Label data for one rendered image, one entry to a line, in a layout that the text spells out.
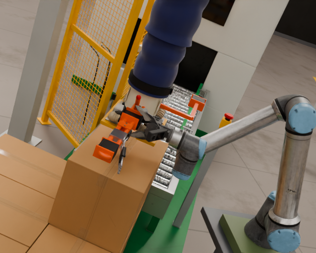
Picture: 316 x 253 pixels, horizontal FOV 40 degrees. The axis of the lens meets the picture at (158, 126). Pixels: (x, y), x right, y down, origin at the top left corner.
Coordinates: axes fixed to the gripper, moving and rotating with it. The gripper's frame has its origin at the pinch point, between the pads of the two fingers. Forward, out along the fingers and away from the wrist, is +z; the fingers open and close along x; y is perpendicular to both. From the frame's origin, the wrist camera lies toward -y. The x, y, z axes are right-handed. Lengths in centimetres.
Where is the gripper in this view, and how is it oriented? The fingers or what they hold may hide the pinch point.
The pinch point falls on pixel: (129, 120)
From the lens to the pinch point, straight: 199.9
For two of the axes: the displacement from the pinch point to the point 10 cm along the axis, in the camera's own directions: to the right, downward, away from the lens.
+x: 3.5, -8.4, -4.1
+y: 1.9, -3.6, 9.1
